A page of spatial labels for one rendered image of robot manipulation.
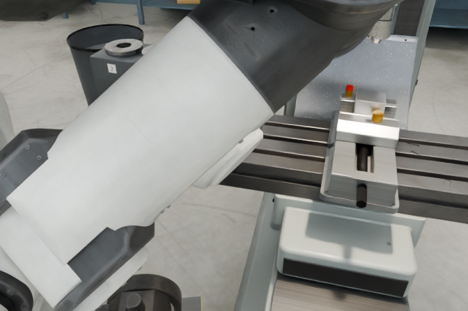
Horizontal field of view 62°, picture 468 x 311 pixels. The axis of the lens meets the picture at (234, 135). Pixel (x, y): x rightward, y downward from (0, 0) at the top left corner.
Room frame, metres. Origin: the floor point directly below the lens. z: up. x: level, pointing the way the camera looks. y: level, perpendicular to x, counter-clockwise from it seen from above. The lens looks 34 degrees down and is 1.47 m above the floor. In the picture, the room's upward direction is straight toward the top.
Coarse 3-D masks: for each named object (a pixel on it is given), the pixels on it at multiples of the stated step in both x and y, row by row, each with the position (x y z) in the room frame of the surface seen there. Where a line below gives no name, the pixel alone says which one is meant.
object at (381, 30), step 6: (390, 12) 0.73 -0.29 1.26; (384, 18) 0.73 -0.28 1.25; (390, 18) 0.73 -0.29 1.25; (378, 24) 0.73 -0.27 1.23; (384, 24) 0.73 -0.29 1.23; (390, 24) 0.73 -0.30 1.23; (372, 30) 0.74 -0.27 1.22; (378, 30) 0.73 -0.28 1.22; (384, 30) 0.73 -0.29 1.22; (390, 30) 0.74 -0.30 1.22; (372, 36) 0.74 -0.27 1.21; (378, 36) 0.73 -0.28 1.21; (384, 36) 0.73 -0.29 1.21
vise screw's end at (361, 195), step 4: (360, 188) 0.55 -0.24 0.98; (364, 188) 0.55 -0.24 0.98; (360, 192) 0.54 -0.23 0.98; (364, 192) 0.54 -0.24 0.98; (360, 196) 0.53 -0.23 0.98; (364, 196) 0.53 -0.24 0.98; (356, 200) 0.53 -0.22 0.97; (360, 200) 0.52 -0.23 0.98; (364, 200) 0.52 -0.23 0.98; (356, 204) 0.52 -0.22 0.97; (360, 204) 0.51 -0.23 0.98; (364, 204) 0.51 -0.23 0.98
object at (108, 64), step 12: (108, 48) 0.88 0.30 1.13; (120, 48) 0.88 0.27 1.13; (132, 48) 0.88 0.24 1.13; (144, 48) 0.88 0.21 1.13; (96, 60) 0.86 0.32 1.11; (108, 60) 0.84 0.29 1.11; (120, 60) 0.84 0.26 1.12; (132, 60) 0.84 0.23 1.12; (96, 72) 0.86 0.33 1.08; (108, 72) 0.85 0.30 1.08; (120, 72) 0.83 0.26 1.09; (96, 84) 0.86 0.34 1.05; (108, 84) 0.85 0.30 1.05
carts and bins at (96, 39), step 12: (108, 24) 2.63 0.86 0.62; (120, 24) 2.63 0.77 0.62; (72, 36) 2.44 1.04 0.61; (84, 36) 2.53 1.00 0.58; (96, 36) 2.59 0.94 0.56; (108, 36) 2.62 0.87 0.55; (120, 36) 2.62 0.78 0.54; (132, 36) 2.59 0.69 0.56; (72, 48) 2.22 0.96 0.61; (84, 48) 2.51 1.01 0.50; (96, 48) 2.50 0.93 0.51; (84, 60) 2.20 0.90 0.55; (84, 72) 2.21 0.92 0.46; (84, 84) 2.24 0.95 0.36; (96, 96) 2.21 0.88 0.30
